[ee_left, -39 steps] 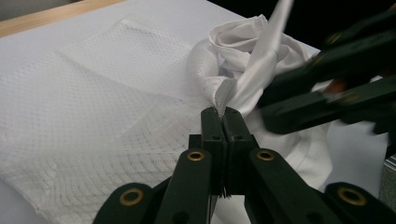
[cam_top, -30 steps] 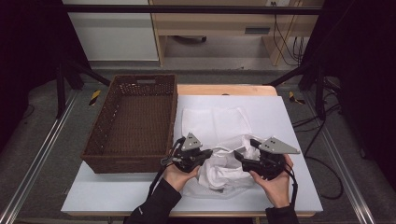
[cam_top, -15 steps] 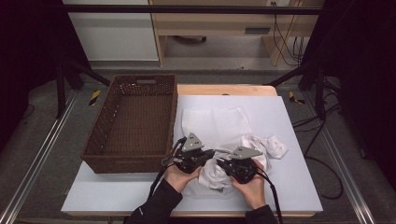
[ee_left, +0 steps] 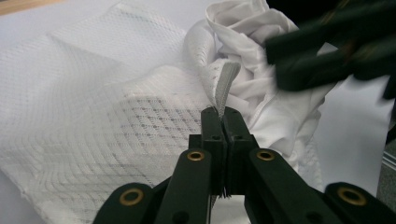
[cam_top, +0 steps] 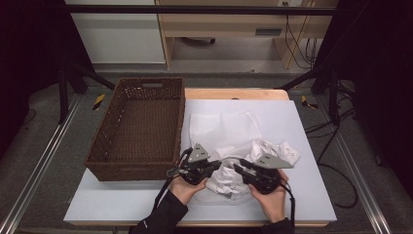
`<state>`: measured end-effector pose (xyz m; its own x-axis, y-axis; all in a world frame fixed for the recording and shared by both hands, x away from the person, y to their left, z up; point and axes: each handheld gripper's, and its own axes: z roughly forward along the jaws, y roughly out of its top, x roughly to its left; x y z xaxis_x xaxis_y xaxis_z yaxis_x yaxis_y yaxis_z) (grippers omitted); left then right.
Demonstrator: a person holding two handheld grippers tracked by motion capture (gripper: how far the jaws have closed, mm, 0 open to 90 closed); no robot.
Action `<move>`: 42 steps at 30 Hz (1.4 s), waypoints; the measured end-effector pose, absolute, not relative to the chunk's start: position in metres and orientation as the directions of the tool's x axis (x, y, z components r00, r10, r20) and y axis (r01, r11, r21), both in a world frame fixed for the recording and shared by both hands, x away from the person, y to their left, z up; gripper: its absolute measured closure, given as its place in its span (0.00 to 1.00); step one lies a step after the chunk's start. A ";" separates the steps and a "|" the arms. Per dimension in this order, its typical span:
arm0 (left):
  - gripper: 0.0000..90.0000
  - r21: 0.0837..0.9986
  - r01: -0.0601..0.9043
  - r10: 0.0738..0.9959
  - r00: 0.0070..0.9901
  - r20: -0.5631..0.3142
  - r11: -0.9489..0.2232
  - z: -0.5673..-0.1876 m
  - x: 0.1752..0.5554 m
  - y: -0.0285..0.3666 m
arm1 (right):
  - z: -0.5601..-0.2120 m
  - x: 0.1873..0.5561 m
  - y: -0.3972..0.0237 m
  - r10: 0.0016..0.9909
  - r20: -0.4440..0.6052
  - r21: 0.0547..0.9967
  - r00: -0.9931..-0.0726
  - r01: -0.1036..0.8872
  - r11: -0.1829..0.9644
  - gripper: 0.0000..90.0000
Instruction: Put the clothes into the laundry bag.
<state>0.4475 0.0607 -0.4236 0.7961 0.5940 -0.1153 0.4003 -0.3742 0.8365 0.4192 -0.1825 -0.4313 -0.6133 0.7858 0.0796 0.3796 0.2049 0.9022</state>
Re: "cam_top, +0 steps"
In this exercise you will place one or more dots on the white garment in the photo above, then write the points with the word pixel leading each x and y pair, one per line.
pixel 266 148

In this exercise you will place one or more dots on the black metal stand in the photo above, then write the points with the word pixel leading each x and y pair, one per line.
pixel 333 97
pixel 63 97

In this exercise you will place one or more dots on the black horizontal bar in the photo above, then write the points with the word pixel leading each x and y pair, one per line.
pixel 195 9

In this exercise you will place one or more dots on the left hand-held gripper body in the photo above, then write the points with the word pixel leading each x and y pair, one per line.
pixel 195 169

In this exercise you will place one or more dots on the black curtain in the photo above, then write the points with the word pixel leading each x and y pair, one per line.
pixel 29 48
pixel 376 65

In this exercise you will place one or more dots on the brown wicker basket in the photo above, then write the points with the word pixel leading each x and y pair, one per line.
pixel 142 130

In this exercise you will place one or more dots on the person's right hand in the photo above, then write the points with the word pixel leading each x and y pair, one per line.
pixel 272 204

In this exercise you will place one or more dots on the person's left hand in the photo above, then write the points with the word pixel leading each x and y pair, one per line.
pixel 185 191

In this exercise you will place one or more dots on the white wall socket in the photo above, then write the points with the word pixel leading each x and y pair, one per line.
pixel 289 2

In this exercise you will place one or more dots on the wooden desk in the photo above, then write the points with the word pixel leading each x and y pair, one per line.
pixel 227 22

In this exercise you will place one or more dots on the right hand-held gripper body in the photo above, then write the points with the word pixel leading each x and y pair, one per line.
pixel 266 178

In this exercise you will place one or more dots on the aluminium floor rail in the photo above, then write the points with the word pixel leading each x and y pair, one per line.
pixel 357 169
pixel 39 162

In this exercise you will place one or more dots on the white cabinet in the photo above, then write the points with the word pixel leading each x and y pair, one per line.
pixel 120 39

